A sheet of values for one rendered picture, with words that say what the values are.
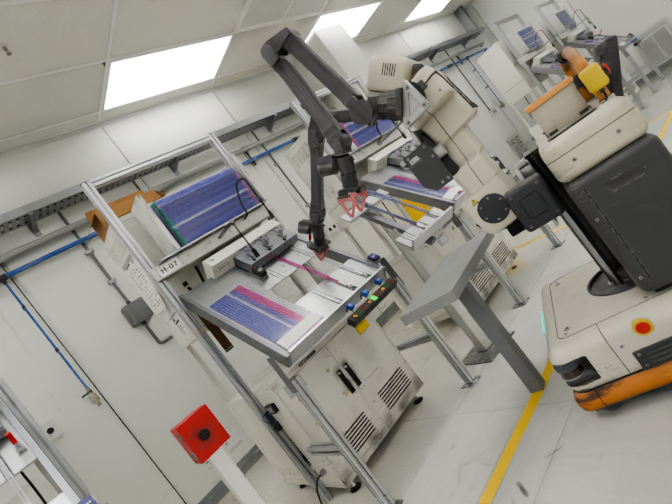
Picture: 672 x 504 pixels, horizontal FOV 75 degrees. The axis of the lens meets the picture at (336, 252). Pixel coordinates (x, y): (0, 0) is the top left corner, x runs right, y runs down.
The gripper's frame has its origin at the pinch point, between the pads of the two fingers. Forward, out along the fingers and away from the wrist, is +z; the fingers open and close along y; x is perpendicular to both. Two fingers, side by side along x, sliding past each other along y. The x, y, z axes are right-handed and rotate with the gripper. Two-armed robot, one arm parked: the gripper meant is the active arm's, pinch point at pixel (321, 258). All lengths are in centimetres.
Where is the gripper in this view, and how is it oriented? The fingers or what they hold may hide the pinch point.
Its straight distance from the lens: 225.2
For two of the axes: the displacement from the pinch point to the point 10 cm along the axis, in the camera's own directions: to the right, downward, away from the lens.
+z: 0.9, 8.2, 5.6
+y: -6.1, 4.9, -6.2
